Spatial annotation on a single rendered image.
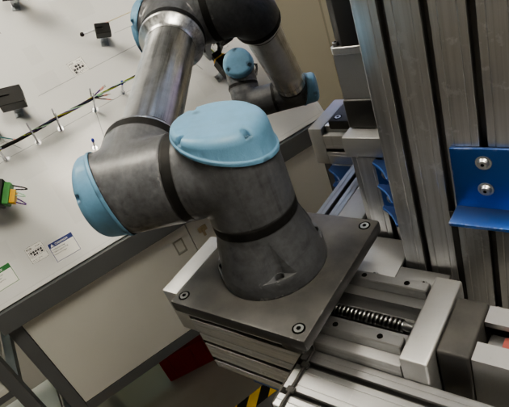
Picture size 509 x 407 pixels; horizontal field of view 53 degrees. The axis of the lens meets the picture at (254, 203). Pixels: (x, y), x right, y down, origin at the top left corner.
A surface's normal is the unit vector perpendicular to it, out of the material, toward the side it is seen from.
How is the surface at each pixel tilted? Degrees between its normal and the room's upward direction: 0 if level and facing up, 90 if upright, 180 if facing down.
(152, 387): 0
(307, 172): 90
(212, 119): 7
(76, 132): 54
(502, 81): 90
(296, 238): 73
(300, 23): 90
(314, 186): 90
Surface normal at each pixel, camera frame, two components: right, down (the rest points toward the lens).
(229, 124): -0.19, -0.81
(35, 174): 0.22, -0.19
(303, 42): -0.53, 0.61
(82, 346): 0.50, 0.33
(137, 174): -0.29, -0.08
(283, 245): 0.38, 0.08
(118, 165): -0.33, -0.41
